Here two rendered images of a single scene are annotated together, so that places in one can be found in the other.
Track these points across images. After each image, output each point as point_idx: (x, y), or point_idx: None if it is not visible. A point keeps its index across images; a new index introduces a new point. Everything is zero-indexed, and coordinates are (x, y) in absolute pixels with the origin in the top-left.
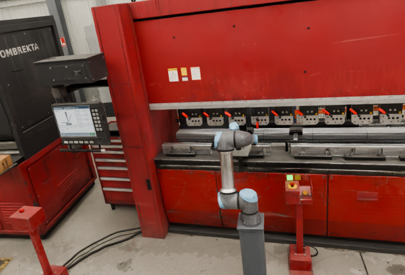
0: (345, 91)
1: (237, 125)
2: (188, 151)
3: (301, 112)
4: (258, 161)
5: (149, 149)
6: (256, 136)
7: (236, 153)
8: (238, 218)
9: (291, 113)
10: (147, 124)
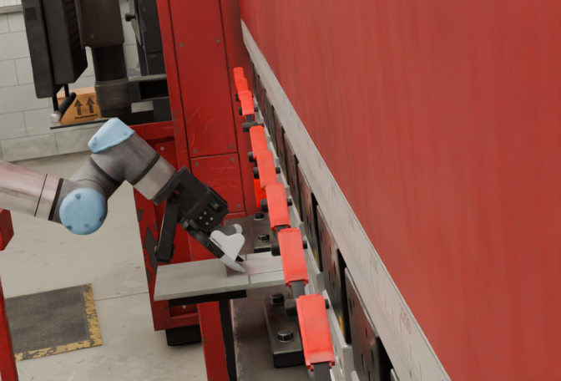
0: (300, 85)
1: (102, 134)
2: (273, 236)
3: (272, 173)
4: (240, 366)
5: (199, 175)
6: (68, 198)
7: (174, 276)
8: None
9: (285, 167)
10: (214, 88)
